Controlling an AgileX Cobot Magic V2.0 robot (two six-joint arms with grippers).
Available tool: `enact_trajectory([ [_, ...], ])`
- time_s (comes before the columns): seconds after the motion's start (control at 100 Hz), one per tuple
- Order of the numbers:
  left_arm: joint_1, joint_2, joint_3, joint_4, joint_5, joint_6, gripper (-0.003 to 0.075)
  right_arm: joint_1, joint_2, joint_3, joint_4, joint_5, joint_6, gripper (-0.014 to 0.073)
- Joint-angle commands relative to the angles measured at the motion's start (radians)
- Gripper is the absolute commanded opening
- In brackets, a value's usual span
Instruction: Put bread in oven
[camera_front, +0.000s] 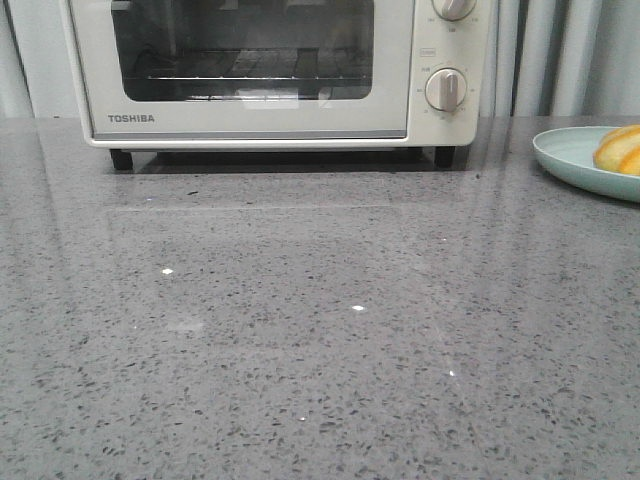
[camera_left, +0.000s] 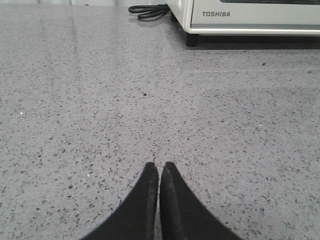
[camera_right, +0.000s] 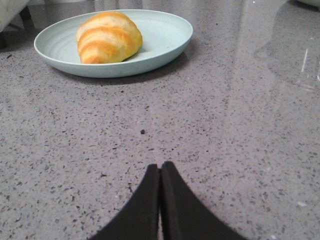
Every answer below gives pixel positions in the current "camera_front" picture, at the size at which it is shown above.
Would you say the upper oven control knob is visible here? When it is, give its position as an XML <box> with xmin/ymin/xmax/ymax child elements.
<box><xmin>432</xmin><ymin>0</ymin><xmax>476</xmax><ymax>22</ymax></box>

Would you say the oven control knob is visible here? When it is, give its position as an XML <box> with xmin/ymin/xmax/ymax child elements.
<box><xmin>432</xmin><ymin>0</ymin><xmax>476</xmax><ymax>22</ymax></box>
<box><xmin>425</xmin><ymin>68</ymin><xmax>467</xmax><ymax>113</ymax></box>

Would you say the lower oven control knob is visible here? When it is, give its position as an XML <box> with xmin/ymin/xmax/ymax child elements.
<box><xmin>425</xmin><ymin>68</ymin><xmax>467</xmax><ymax>113</ymax></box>

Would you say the metal oven wire rack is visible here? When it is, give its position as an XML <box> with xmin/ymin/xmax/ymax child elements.
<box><xmin>125</xmin><ymin>48</ymin><xmax>373</xmax><ymax>80</ymax></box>

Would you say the light green plate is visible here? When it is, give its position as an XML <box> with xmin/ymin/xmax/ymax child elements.
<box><xmin>532</xmin><ymin>126</ymin><xmax>639</xmax><ymax>203</ymax></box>

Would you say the golden croissant bread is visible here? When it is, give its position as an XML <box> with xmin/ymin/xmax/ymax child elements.
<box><xmin>593</xmin><ymin>124</ymin><xmax>639</xmax><ymax>176</ymax></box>

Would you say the cream Toshiba toaster oven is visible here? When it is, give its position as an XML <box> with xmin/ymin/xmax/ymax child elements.
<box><xmin>60</xmin><ymin>0</ymin><xmax>493</xmax><ymax>170</ymax></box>

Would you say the oven glass door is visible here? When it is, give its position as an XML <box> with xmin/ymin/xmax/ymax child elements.
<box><xmin>66</xmin><ymin>1</ymin><xmax>415</xmax><ymax>141</ymax></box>

